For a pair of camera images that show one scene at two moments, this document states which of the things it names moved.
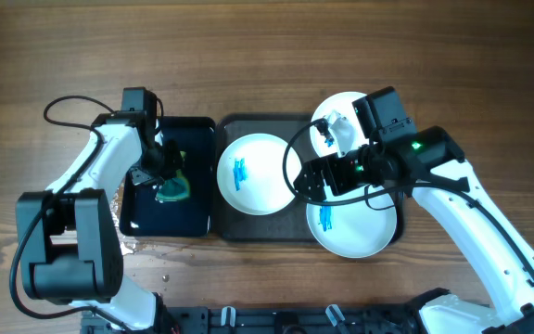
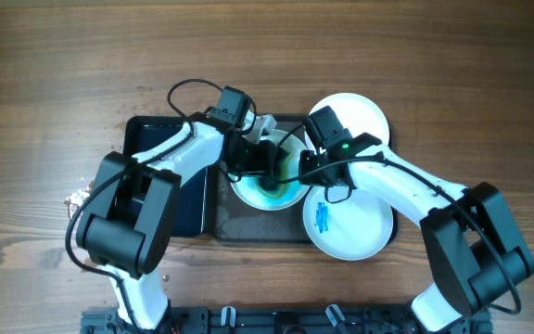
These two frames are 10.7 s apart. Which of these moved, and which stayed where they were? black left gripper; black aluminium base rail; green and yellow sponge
Moved: black left gripper; green and yellow sponge
Stayed: black aluminium base rail
